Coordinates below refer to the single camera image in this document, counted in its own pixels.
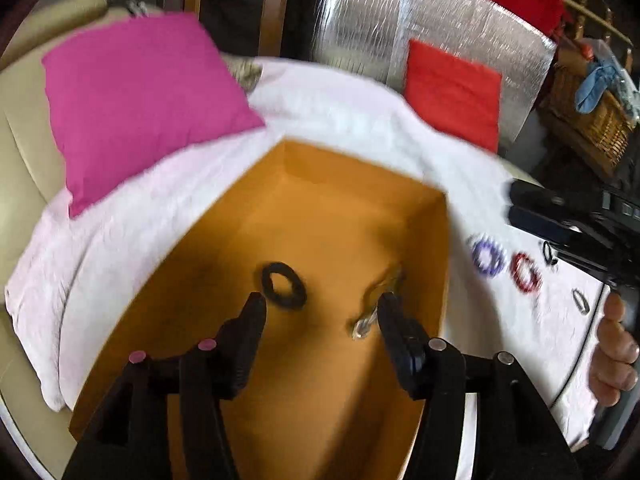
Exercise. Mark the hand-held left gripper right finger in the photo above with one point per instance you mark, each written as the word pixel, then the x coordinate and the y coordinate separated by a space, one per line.
pixel 394 324

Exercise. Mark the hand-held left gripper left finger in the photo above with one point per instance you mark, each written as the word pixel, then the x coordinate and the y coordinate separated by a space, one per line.
pixel 251 312

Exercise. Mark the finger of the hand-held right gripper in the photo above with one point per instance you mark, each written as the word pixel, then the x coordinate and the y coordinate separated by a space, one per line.
pixel 540 227
pixel 545 195

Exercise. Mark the thin black loop band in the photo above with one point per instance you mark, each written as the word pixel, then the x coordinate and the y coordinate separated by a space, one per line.
pixel 546 255
pixel 576 302

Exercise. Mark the clear plastic bangle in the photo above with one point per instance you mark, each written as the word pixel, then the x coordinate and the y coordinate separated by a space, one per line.
pixel 363 328

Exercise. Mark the orange cardboard box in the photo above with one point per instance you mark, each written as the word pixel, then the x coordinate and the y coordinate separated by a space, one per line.
pixel 310 200

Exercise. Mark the person's right hand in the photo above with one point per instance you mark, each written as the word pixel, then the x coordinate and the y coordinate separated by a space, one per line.
pixel 615 355

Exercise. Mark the wicker basket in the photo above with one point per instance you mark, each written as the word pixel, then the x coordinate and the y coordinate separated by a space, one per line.
pixel 585 122

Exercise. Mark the blue cloth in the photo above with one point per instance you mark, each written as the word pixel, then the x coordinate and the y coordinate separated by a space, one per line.
pixel 595 85

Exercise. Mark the red cushion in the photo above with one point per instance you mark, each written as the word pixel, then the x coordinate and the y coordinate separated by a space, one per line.
pixel 452 92

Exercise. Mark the wooden railing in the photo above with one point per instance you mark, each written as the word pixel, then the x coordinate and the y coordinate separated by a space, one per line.
pixel 590 7

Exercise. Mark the white blanket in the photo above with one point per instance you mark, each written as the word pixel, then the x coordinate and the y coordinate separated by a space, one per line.
pixel 350 110

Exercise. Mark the pink cushion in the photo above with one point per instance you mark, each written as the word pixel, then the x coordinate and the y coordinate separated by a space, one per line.
pixel 140 105

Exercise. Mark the patterned grey cushion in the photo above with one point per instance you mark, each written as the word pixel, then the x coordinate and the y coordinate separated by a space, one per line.
pixel 246 74

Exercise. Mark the silver foil sheet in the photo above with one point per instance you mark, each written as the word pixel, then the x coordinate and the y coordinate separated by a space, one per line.
pixel 360 20

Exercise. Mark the beige leather sofa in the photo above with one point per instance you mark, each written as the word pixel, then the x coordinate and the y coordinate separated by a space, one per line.
pixel 25 185

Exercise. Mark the wooden cabinet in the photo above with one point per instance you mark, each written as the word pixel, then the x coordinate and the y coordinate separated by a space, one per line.
pixel 282 15

